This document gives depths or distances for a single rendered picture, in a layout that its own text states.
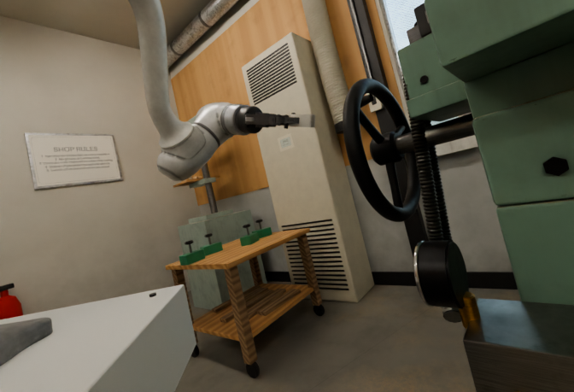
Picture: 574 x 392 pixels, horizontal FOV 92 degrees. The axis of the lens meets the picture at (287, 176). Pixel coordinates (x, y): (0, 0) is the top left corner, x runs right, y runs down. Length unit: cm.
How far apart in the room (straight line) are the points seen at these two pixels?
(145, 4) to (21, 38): 269
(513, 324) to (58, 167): 296
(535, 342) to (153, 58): 77
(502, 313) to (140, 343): 32
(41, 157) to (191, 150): 229
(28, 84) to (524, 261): 323
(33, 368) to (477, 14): 42
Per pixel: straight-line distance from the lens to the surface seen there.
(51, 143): 304
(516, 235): 34
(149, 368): 32
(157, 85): 76
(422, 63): 52
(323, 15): 214
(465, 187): 186
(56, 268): 292
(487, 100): 35
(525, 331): 32
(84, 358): 30
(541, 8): 27
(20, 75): 325
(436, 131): 55
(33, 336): 38
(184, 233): 256
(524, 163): 33
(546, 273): 35
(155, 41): 77
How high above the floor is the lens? 77
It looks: 3 degrees up
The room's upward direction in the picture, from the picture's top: 13 degrees counter-clockwise
